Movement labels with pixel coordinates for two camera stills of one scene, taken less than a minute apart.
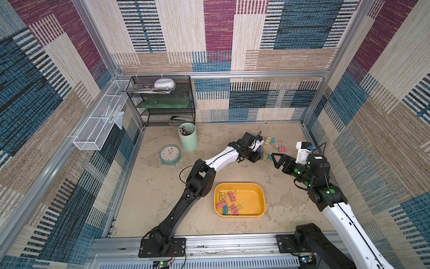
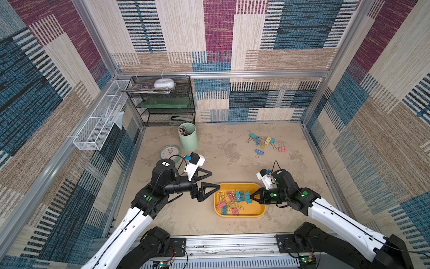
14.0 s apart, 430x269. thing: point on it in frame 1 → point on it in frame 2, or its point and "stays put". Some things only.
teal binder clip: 225,210 stays put
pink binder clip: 221,204 stays put
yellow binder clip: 221,196 stays put
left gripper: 255,158 → 197,193
